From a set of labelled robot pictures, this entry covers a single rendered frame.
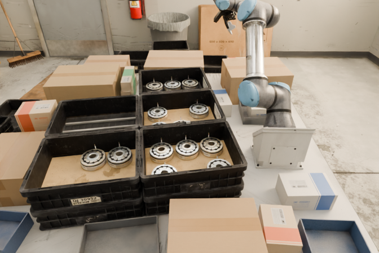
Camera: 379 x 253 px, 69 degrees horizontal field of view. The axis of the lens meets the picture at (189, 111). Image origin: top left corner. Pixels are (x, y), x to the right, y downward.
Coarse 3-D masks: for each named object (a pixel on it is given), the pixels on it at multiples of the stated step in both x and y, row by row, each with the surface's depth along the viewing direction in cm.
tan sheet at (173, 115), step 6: (186, 108) 152; (144, 114) 147; (168, 114) 147; (174, 114) 147; (180, 114) 147; (186, 114) 147; (210, 114) 147; (144, 120) 143; (168, 120) 143; (174, 120) 143; (186, 120) 143; (192, 120) 143; (198, 120) 143
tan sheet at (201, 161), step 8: (224, 144) 127; (200, 152) 122; (224, 152) 122; (176, 160) 118; (184, 160) 118; (192, 160) 118; (200, 160) 118; (208, 160) 118; (152, 168) 114; (176, 168) 114; (184, 168) 114; (192, 168) 114; (200, 168) 114
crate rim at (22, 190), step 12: (96, 132) 118; (108, 132) 118; (120, 132) 118; (36, 156) 105; (24, 180) 95; (108, 180) 95; (120, 180) 95; (132, 180) 96; (24, 192) 91; (36, 192) 92; (48, 192) 92; (60, 192) 93
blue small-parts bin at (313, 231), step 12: (300, 228) 100; (312, 228) 104; (324, 228) 103; (336, 228) 103; (348, 228) 103; (312, 240) 101; (324, 240) 101; (336, 240) 101; (348, 240) 101; (360, 240) 96; (312, 252) 97; (324, 252) 97; (336, 252) 97; (348, 252) 97; (360, 252) 96
